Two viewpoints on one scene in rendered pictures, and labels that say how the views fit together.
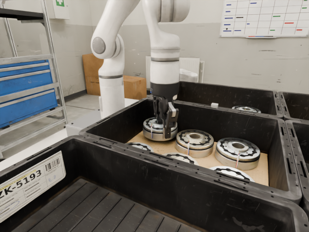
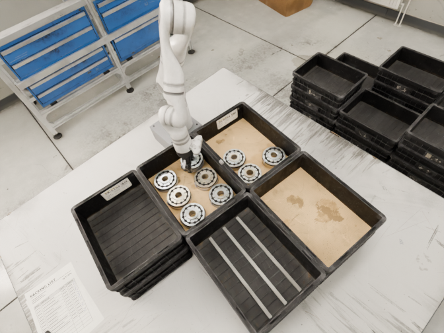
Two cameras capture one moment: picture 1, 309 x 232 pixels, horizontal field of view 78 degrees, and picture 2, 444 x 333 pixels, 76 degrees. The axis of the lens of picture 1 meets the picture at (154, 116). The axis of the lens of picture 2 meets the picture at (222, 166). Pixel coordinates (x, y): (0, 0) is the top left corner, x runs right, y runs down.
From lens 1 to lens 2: 96 cm
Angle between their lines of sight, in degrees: 42
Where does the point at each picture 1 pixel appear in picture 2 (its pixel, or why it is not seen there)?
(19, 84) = (135, 8)
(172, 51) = (178, 141)
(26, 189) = (115, 191)
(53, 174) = (125, 185)
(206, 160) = (203, 193)
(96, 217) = (139, 207)
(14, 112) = (135, 41)
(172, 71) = (181, 148)
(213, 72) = not seen: outside the picture
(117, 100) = not seen: hidden behind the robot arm
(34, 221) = (119, 200)
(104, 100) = not seen: hidden behind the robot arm
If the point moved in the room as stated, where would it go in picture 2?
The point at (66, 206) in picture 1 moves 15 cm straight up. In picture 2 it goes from (131, 197) to (117, 180)
